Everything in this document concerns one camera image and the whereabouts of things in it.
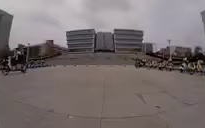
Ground large grey layered building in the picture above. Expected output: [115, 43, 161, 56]
[65, 28, 145, 54]

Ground low brown building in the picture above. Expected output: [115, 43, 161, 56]
[14, 39, 68, 61]

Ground grey paved plaza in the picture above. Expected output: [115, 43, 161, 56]
[0, 64, 205, 128]

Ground raised grey terrace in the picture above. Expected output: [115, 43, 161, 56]
[44, 52, 164, 67]

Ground person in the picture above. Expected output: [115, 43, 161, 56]
[1, 50, 28, 76]

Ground row of parked bicycles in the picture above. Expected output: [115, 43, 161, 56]
[133, 57, 205, 76]
[0, 59, 53, 72]

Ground pole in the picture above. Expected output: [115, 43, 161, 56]
[166, 39, 173, 62]

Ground low distant buildings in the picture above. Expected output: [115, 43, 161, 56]
[143, 42, 204, 61]

